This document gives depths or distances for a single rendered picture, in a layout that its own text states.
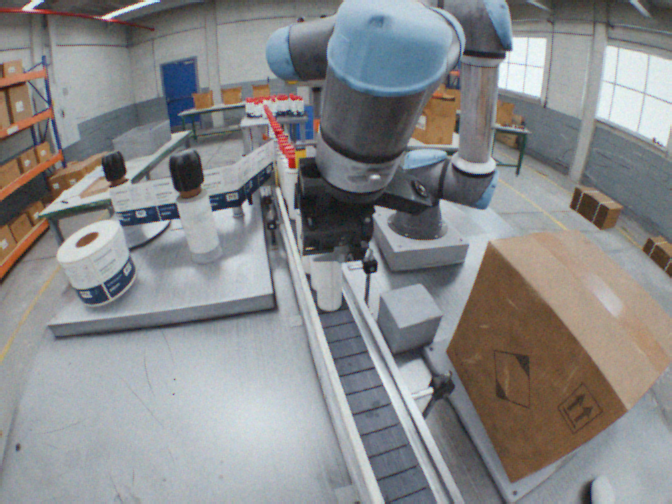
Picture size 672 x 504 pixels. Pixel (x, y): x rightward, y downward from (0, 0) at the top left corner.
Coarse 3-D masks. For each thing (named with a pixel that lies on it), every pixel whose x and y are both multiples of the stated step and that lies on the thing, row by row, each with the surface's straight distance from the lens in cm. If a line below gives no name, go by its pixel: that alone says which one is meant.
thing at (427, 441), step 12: (348, 276) 57; (360, 300) 52; (360, 312) 51; (372, 324) 48; (372, 336) 48; (384, 348) 46; (384, 360) 45; (396, 372) 43; (396, 384) 43; (408, 396) 42; (408, 408) 41; (420, 420) 41; (420, 432) 40; (432, 444) 40; (432, 456) 39; (444, 468) 39; (444, 480) 39; (456, 492) 39
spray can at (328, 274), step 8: (320, 264) 53; (328, 264) 53; (336, 264) 53; (320, 272) 54; (328, 272) 54; (336, 272) 54; (320, 280) 56; (328, 280) 55; (336, 280) 56; (320, 288) 57; (328, 288) 56; (336, 288) 57; (320, 296) 59; (328, 296) 58; (336, 296) 58; (320, 304) 60; (328, 304) 59; (336, 304) 60
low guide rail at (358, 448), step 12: (288, 228) 82; (300, 264) 68; (300, 276) 65; (312, 300) 59; (312, 312) 56; (324, 336) 53; (324, 348) 51; (324, 360) 51; (336, 372) 48; (336, 384) 47; (336, 396) 47; (348, 408) 45; (348, 420) 44; (348, 432) 45; (360, 444) 43; (360, 456) 43; (360, 468) 44; (372, 480) 42; (372, 492) 42
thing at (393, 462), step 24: (288, 216) 96; (336, 312) 61; (336, 336) 57; (360, 336) 57; (336, 360) 54; (360, 360) 54; (360, 384) 51; (360, 408) 49; (384, 408) 50; (360, 432) 48; (384, 432) 48; (384, 456) 47; (408, 456) 47; (384, 480) 46; (408, 480) 46
